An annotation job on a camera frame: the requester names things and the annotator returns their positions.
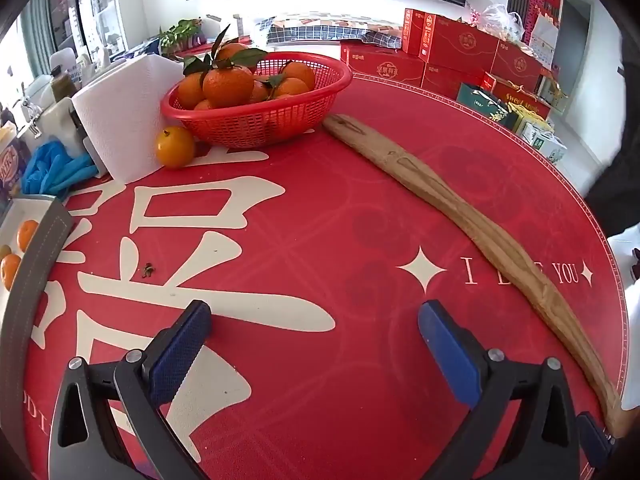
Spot grey tray white inside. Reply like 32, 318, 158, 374
0, 195, 75, 423

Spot stack of red gift boxes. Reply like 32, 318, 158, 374
340, 7, 546, 102

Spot grey door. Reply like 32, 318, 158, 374
555, 0, 591, 96

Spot clear plastic bag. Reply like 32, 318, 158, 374
467, 2, 526, 43

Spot red box with gold lettering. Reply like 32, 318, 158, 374
482, 72, 551, 116

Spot green gift bag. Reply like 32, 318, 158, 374
457, 82, 518, 128

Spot red printed table mat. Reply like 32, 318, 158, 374
20, 72, 628, 480

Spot white green gift box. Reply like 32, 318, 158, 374
522, 130, 568, 163

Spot brown pump bottle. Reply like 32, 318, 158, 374
50, 62, 78, 103

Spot white glossy container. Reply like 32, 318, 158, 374
25, 75, 91, 158

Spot silver figurine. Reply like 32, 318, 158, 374
15, 95, 46, 138

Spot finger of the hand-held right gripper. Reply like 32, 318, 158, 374
576, 411, 618, 471

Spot checked cloth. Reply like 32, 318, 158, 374
265, 10, 406, 51

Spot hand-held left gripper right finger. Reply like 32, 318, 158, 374
417, 300, 583, 480

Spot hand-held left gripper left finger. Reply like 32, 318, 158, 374
48, 300, 213, 480

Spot green potted plant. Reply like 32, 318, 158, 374
159, 18, 206, 56

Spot red plastic basket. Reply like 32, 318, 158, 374
161, 51, 353, 149

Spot grey curtain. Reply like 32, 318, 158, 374
20, 0, 53, 76

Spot person's dark clothing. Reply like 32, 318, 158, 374
582, 35, 640, 238

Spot pile of leafy tangerines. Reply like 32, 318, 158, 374
176, 25, 317, 112

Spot black framed glass door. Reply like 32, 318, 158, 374
50, 0, 128, 61

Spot white paper calendar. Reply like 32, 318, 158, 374
527, 12, 560, 68

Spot white paper towel roll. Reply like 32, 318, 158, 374
71, 53, 185, 184

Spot blue rubber gloves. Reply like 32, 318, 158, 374
21, 140, 98, 196

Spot small smooth orange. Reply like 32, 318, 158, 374
155, 126, 196, 169

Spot long curved wooden stick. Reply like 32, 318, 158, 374
322, 114, 633, 438

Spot large bumpy tangerine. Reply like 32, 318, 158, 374
0, 253, 23, 291

